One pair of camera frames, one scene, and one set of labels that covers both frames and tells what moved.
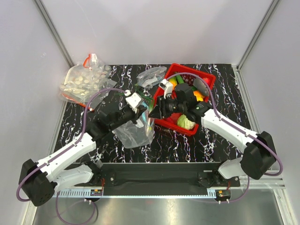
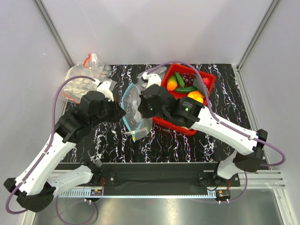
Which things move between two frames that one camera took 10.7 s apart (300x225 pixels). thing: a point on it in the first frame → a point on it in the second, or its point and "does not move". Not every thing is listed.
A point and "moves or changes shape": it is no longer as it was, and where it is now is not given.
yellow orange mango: [173, 80] does not move
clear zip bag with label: [151, 77] does not move
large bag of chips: [82, 81] does not move
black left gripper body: [126, 115] → [110, 113]
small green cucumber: [180, 79] does not move
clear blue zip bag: [140, 132] moves or changes shape
